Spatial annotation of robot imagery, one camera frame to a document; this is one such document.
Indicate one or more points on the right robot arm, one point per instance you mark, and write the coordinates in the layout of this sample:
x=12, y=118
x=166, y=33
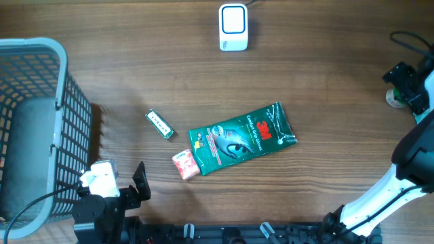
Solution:
x=411, y=173

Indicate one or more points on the clear wet wipes packet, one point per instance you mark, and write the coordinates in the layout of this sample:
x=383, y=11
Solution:
x=421, y=116

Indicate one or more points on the grey plastic shopping basket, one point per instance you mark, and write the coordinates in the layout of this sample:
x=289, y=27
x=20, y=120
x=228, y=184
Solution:
x=46, y=123

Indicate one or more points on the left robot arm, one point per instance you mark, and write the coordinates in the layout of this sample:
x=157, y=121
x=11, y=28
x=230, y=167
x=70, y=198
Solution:
x=100, y=212

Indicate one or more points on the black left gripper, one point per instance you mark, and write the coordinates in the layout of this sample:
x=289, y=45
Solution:
x=133, y=200

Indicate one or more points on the green lid jar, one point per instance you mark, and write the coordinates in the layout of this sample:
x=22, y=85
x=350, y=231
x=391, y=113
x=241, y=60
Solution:
x=393, y=98

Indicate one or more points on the green 3M gloves packet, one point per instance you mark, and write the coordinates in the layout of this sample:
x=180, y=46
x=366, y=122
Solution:
x=227, y=143

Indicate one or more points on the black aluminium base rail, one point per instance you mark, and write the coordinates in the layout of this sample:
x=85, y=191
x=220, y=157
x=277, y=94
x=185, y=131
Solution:
x=292, y=233

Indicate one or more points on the red tissue packet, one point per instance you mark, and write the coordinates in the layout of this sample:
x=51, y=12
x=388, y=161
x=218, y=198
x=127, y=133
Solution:
x=186, y=165

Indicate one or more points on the small green white box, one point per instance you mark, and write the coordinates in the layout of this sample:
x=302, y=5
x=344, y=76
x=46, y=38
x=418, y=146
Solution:
x=160, y=124

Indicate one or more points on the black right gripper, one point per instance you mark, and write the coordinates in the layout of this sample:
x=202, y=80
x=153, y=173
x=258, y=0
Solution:
x=396, y=75

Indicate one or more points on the white barcode scanner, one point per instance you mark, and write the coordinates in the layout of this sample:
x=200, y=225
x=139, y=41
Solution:
x=233, y=27

